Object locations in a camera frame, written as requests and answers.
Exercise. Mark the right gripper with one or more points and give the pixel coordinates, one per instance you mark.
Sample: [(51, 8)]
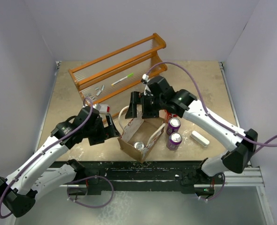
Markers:
[(136, 99)]

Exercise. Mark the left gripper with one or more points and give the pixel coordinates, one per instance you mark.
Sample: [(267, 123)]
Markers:
[(111, 131)]

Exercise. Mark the brown canvas bag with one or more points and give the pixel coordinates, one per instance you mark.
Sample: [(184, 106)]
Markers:
[(147, 131)]

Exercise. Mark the purple soda can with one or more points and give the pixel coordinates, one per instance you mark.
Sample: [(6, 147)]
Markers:
[(138, 145), (173, 125), (174, 141)]

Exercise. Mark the orange wooden shelf rack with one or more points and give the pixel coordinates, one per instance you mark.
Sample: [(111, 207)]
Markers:
[(140, 58)]

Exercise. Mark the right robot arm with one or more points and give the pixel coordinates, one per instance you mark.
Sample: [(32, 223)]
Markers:
[(239, 144)]

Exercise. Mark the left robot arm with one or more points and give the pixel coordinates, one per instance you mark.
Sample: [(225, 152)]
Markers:
[(20, 190)]

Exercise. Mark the red white small box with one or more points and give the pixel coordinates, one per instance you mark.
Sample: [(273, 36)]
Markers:
[(102, 108)]

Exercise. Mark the green capped marker pen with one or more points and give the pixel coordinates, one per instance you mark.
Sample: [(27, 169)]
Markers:
[(122, 79)]

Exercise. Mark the grey staple strip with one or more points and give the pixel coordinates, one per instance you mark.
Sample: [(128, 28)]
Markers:
[(102, 87)]

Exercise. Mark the white oblong case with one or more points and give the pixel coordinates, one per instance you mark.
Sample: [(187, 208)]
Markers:
[(200, 139)]

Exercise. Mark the black table front rail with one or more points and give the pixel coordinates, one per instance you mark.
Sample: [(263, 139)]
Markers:
[(153, 176)]

